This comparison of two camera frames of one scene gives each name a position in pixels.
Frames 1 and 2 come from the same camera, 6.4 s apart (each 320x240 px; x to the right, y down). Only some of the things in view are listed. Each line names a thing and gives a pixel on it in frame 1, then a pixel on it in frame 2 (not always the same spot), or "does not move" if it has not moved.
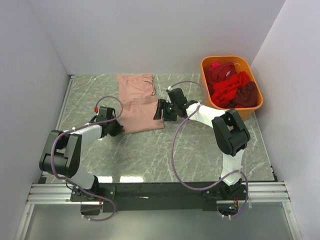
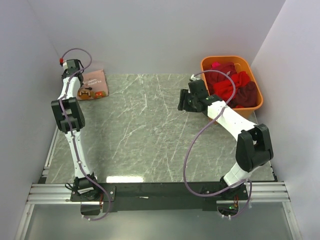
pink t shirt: x=139 y=103 -> x=94 y=85
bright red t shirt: x=225 y=91 does not move
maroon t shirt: x=246 y=96 does not move
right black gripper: x=163 y=104 -> x=185 y=94
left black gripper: x=119 y=129 -> x=66 y=72
